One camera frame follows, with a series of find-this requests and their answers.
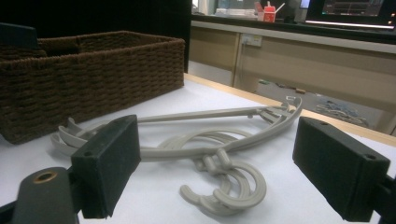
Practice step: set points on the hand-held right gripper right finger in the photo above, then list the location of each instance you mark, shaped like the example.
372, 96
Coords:
336, 168

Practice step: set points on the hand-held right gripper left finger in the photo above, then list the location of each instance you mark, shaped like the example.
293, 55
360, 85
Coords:
106, 161

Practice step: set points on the brown woven basket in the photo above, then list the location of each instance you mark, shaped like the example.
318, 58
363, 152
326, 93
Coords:
93, 81

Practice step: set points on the grey plastic clothes hanger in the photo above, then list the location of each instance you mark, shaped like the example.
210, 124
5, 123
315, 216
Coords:
186, 192
210, 165
253, 182

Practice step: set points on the small brown block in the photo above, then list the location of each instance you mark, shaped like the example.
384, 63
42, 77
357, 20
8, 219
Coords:
300, 91

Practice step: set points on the small white square item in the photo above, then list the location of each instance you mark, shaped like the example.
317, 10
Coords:
288, 97

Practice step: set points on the beige counter cabinet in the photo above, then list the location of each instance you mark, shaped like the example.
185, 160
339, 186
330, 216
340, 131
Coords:
311, 65

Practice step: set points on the small green item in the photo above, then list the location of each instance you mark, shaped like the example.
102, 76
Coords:
264, 82

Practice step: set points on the black monitor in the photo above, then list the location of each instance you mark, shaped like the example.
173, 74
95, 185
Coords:
351, 12

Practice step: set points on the red carton box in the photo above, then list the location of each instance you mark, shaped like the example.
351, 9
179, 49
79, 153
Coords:
269, 14

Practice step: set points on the stack of white papers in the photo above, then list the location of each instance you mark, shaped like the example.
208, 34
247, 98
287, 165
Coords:
236, 12

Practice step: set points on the white wall socket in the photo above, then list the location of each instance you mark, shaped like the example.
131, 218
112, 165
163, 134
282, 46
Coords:
251, 39

